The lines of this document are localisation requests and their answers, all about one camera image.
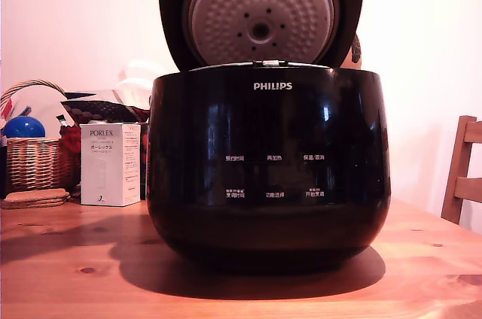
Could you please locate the stack of cork coasters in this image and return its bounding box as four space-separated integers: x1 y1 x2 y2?
1 188 72 211

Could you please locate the dark dotted fabric bag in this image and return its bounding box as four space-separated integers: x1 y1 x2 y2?
61 98 152 125

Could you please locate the black rice cooker lid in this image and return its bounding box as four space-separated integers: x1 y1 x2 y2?
157 0 365 72

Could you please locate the wicker basket with handle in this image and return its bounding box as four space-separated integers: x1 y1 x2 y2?
0 78 79 194

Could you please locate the red knitted item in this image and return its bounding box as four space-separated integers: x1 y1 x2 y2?
59 125 81 186

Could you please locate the wooden chair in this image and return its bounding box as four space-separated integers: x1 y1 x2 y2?
440 115 482 226

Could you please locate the black Philips rice cooker body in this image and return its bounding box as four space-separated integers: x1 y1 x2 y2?
145 59 392 272

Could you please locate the white plastic container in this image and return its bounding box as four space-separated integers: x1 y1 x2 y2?
111 59 169 105

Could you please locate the blue ball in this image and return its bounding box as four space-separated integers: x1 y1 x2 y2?
2 115 47 139

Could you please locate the white Porlex box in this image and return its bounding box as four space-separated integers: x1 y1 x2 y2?
79 122 142 208

